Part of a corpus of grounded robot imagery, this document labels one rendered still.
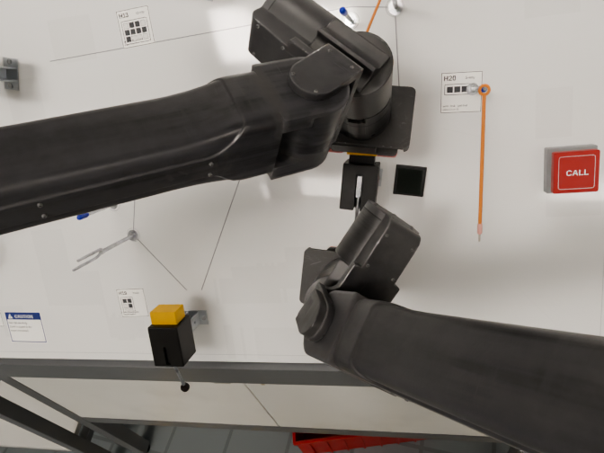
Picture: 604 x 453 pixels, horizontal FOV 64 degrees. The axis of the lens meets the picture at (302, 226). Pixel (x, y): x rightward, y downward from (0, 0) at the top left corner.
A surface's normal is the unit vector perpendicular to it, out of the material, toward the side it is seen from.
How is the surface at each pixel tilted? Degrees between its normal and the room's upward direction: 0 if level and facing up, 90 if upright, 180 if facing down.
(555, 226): 53
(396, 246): 57
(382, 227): 48
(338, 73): 24
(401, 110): 28
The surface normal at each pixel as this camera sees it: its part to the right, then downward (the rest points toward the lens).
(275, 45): -0.70, 0.51
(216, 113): 0.06, -0.42
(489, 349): -0.81, -0.52
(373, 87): -0.15, -0.17
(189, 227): -0.21, 0.26
